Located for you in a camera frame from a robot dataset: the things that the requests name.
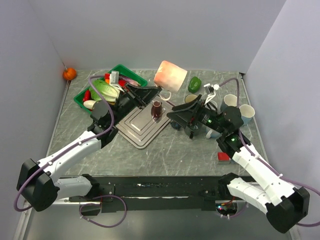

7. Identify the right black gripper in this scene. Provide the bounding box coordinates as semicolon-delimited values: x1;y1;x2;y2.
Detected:
167;94;227;135

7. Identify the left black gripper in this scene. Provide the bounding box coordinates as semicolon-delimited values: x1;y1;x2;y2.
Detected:
109;81;161;126

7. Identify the cream mug black handle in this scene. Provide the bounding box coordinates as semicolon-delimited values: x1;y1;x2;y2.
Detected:
184;94;198;103

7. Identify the maroon mug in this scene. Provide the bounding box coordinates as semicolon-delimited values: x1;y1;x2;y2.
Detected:
151;100;163;119

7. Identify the dark grey mug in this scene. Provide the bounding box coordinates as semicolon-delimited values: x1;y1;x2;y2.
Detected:
184;125;201;139

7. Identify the pink mug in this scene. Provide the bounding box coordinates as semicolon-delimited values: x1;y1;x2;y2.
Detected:
153;60;188;101

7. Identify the light blue white-bottom mug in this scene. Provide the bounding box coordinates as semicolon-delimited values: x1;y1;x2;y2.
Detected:
205;127;222;139

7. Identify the white mug blue text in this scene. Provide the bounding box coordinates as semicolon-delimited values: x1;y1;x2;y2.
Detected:
220;94;238;112

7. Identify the light blue faceted mug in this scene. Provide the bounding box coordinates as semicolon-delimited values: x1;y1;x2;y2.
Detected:
239;104;256;126

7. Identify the dark blue mug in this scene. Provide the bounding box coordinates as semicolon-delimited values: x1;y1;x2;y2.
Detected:
170;120;181;130

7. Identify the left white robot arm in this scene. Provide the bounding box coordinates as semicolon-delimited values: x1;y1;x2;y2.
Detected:
16;83;162;212

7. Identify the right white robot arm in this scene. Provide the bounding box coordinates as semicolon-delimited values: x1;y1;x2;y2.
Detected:
167;96;310;233

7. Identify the toy purple eggplant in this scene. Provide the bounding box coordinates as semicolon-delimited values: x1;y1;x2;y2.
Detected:
119;75;141;87

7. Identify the toy red pepper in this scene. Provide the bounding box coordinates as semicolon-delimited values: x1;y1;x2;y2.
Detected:
118;79;127;87

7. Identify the steel tray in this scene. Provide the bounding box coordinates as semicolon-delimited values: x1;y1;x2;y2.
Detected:
116;97;174;149

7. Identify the green bell pepper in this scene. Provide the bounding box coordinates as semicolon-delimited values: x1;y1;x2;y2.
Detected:
188;76;202;94

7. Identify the green plastic basket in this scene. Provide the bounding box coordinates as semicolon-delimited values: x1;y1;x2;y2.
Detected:
73;64;148;113

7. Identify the toy cabbage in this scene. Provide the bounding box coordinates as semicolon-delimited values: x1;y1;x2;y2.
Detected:
88;78;120;102

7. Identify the red box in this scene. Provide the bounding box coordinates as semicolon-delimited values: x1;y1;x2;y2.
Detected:
217;152;231;165

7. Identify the toy white radish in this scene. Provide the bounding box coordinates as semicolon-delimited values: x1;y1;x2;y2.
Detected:
83;100;96;110

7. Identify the toy red chili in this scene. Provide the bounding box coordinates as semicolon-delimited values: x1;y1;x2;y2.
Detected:
82;90;92;102

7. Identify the small orange pumpkin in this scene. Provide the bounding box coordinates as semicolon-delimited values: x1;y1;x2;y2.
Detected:
62;67;77;81

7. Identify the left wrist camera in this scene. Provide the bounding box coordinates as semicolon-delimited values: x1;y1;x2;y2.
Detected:
104;71;124;92

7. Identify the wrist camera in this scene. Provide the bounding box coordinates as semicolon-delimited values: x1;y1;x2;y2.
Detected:
203;83;220;105
104;71;124;92

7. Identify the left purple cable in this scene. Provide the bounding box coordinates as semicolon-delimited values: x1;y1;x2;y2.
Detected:
13;74;128;228

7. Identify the purple cable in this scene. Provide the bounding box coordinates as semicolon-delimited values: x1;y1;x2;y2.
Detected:
217;77;320;228
13;74;128;228

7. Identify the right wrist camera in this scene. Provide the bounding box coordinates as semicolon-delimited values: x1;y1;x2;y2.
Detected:
203;83;220;105

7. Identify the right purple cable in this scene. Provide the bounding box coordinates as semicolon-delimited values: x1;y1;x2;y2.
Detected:
217;77;320;228

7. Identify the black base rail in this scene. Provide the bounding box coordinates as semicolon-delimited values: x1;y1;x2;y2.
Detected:
69;175;239;213

